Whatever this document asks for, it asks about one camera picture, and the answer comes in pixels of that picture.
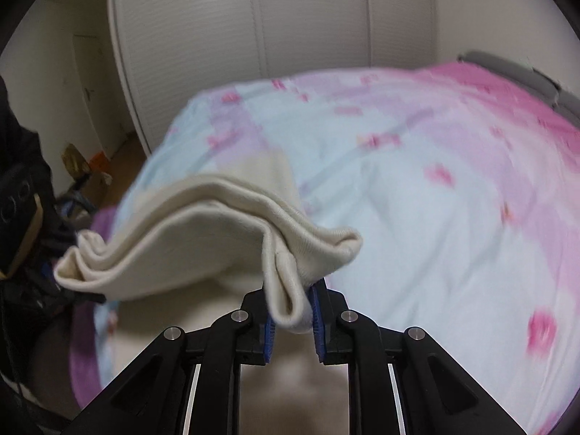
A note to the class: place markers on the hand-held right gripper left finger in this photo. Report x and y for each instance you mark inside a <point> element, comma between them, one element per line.
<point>269,333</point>

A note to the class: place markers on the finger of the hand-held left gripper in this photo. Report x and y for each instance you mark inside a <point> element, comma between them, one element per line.
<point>77,298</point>

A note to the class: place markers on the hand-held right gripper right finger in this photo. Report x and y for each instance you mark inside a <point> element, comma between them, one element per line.
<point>317,324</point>

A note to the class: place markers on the cream pants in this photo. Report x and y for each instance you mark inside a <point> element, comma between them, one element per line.
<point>204,244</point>

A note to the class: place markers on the purple bed sheet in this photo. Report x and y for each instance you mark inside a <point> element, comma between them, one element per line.
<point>84,349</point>

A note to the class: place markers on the dark bag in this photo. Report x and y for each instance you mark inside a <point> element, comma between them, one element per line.
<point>75,201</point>

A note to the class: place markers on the person's brown trousers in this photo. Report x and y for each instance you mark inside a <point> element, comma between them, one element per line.
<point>50,362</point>

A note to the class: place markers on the brown paper bag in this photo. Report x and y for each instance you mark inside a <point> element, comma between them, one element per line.
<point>74,157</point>

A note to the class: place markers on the orange box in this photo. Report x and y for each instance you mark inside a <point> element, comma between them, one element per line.
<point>98,159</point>

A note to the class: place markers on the floral pink and blue duvet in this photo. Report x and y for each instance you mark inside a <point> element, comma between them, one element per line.
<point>430,235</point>

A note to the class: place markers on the white door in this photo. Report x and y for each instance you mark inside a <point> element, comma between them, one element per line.
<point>90,90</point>

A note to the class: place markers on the white louvered wardrobe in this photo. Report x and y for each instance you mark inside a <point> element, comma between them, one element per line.
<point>272,18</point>

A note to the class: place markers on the grey headboard cushion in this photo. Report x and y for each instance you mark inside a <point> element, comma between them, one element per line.
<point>507,70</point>
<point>568,104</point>

